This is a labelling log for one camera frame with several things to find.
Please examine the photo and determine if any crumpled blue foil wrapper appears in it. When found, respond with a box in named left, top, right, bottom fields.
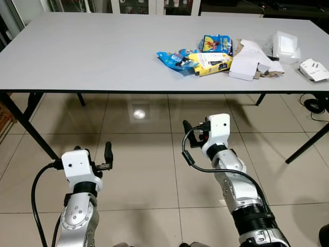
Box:
left=157, top=49, right=198, bottom=73

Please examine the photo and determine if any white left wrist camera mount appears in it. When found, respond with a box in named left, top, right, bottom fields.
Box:
left=61, top=149, right=103, bottom=188

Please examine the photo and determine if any robot right leg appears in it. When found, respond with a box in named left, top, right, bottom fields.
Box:
left=179, top=241, right=207, bottom=247

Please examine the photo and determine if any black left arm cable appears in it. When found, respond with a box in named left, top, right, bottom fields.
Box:
left=31, top=162, right=65, bottom=247

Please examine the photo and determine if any dark low cabinet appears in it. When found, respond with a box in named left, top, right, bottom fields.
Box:
left=200, top=0, right=329, bottom=22

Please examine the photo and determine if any white glass door cabinet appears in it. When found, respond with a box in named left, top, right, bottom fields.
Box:
left=49, top=0, right=201, bottom=15

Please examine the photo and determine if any blue package with red figure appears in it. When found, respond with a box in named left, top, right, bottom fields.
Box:
left=199, top=34, right=234, bottom=55

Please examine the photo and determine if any black round floor device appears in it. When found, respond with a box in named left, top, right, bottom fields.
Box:
left=302, top=97, right=327, bottom=114

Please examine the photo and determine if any grey table with black legs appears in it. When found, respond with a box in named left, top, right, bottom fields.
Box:
left=0, top=11, right=329, bottom=164

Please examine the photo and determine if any grey metal pole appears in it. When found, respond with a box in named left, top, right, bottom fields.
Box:
left=9, top=0, right=25, bottom=27

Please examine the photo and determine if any black rubbish bin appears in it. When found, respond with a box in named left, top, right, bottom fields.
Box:
left=319, top=224, right=329, bottom=247

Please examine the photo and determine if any open square white box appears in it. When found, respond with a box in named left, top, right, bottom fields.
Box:
left=264, top=31, right=302, bottom=64

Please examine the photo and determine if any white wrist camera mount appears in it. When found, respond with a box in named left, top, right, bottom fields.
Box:
left=202, top=114, right=230, bottom=160
left=61, top=149, right=103, bottom=188

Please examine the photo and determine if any yellow cardboard box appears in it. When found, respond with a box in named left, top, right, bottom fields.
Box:
left=186, top=51, right=233, bottom=77

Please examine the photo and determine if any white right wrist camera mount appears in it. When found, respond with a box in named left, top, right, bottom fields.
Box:
left=202, top=114, right=230, bottom=160

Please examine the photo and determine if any torn white cardboard box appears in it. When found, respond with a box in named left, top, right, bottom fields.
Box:
left=228, top=39, right=285, bottom=82

